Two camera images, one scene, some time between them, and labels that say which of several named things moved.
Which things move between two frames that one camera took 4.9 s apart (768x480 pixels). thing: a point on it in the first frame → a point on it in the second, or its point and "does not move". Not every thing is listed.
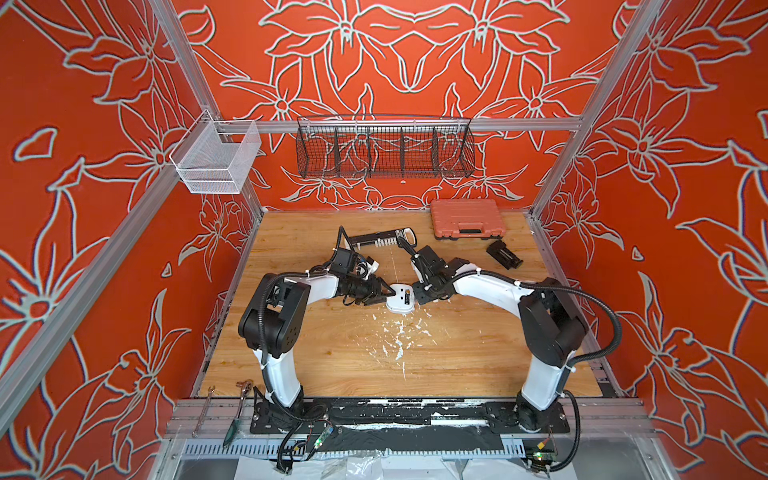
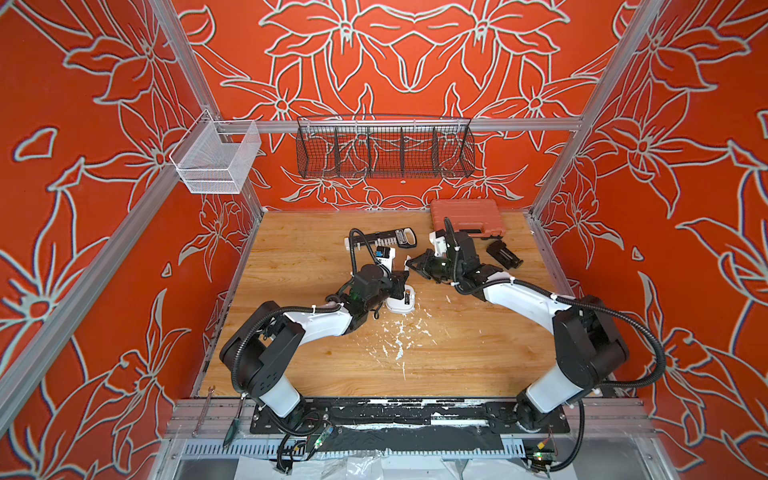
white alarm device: [403, 301] does not move
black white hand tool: [406, 236] does not move
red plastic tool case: [467, 217] does not move
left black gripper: [374, 293] → [397, 283]
